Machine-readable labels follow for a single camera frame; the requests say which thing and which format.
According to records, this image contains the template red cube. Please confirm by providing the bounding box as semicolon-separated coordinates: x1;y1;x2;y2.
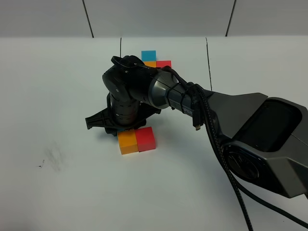
156;60;172;68

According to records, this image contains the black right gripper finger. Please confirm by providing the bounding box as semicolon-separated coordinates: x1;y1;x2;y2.
131;103;161;129
85;108;116;136

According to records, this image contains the template blue cube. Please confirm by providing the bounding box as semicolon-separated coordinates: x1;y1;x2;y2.
141;50;156;62

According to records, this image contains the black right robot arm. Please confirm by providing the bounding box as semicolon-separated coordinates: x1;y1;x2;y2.
86;56;308;198

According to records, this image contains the black right camera cable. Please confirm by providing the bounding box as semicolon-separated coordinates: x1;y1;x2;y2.
163;67;203;132

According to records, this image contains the template orange cube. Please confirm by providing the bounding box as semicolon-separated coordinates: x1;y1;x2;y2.
144;61;157;68

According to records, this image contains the black braided cable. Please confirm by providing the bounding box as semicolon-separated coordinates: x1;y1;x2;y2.
192;84;308;231

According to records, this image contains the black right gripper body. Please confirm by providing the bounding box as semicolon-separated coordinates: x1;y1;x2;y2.
106;93;144;128

